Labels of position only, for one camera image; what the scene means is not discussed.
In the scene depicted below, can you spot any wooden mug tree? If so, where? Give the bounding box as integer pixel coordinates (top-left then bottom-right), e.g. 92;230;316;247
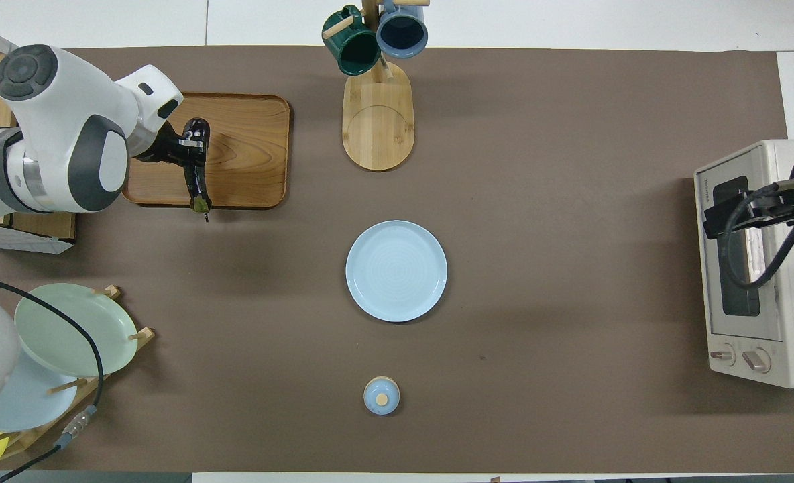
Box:
322;0;431;172

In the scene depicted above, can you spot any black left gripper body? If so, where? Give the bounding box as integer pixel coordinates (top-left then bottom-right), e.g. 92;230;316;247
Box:
703;190;794;240

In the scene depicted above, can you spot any light blue racked plate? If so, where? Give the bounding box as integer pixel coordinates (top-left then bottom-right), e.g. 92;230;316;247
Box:
0;352;80;433

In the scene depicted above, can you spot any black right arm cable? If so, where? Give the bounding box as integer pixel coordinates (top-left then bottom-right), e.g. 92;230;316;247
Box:
715;186;794;290

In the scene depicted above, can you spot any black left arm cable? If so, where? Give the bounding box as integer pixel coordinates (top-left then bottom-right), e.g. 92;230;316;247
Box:
0;268;107;483

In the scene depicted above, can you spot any dark purple eggplant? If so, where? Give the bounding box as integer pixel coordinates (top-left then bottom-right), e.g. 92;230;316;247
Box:
182;118;214;223

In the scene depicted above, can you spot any white toaster oven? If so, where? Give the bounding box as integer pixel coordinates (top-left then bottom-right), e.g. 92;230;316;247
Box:
694;139;794;389

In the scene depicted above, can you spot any brown table mat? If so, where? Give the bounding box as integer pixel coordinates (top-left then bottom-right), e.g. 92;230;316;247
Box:
0;46;794;474

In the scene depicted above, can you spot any pale green plate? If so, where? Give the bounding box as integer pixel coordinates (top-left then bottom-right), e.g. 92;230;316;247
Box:
14;283;139;378

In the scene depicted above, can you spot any grey patterned cloth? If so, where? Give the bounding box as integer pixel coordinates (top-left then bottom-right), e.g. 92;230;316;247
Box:
0;225;75;255

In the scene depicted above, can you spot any blue mug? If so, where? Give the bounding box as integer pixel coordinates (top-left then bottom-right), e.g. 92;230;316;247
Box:
376;0;430;59

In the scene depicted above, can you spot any wooden serving tray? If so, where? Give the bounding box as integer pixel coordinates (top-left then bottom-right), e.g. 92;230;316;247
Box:
122;93;292;210

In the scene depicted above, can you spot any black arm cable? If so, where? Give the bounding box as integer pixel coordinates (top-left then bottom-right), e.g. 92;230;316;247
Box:
715;186;794;290
0;268;107;483

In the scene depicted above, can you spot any wooden plate rack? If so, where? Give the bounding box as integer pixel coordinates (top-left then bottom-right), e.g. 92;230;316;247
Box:
0;285;157;461

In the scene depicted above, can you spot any dark green mug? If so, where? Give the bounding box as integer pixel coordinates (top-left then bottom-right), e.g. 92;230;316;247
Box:
322;5;383;76

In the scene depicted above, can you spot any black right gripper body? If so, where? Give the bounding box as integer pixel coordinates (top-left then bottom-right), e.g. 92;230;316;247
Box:
133;126;186;166

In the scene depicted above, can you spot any light blue serving plate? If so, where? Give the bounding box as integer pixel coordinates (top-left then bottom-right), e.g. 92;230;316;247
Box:
345;220;449;323

